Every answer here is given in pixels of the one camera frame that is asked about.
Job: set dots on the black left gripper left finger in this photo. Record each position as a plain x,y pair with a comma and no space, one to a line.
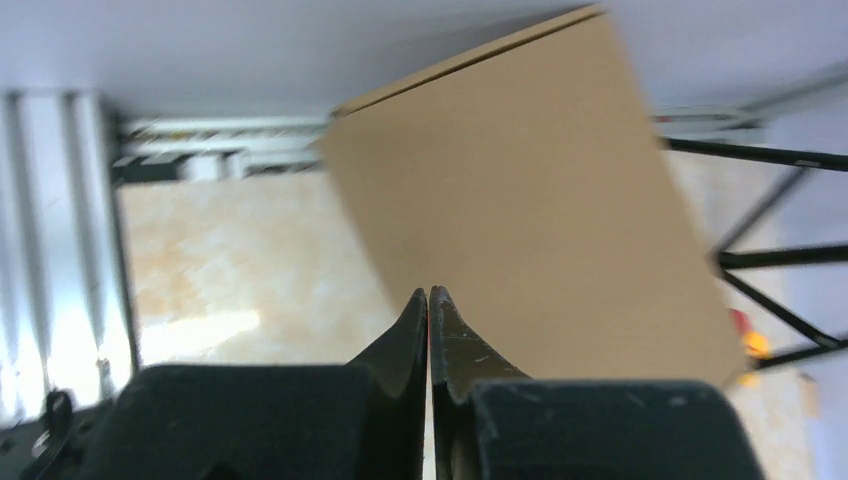
363,419

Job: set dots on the yellow round toy block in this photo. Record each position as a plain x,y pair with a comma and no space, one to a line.
757,345

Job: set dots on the red round toy block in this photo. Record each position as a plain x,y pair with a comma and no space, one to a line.
741,322

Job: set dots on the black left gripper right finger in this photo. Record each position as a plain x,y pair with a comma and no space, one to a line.
493,421

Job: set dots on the small wooden letter cube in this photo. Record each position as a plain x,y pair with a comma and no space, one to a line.
809,391

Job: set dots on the large cardboard box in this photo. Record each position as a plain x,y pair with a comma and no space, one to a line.
524,175

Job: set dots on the black camera tripod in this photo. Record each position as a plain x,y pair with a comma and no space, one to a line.
801,164

